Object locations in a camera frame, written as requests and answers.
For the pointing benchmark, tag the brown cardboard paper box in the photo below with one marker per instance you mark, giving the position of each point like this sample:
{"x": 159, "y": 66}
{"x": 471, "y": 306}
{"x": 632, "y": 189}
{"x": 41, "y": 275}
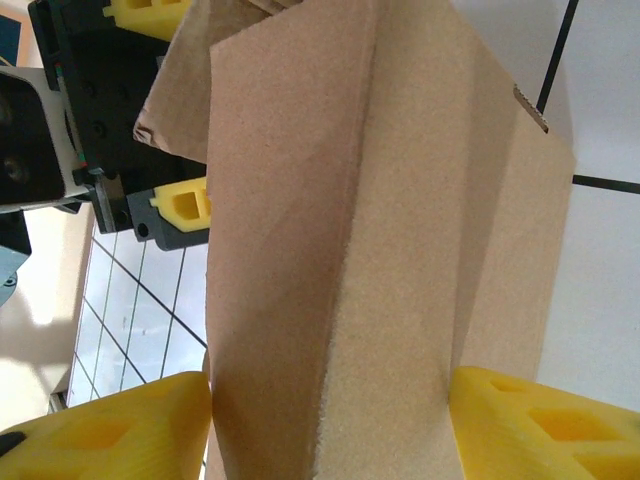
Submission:
{"x": 375, "y": 250}

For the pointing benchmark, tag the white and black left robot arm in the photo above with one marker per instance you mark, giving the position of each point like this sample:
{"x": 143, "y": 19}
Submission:
{"x": 10, "y": 260}

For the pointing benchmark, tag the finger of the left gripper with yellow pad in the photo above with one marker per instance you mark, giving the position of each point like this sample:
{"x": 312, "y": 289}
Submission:
{"x": 145, "y": 15}
{"x": 170, "y": 220}

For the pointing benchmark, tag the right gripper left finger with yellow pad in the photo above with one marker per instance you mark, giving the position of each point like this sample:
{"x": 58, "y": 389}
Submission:
{"x": 100, "y": 440}

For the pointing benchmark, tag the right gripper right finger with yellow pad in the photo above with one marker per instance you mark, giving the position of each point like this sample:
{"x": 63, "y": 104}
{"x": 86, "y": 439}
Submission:
{"x": 540, "y": 440}

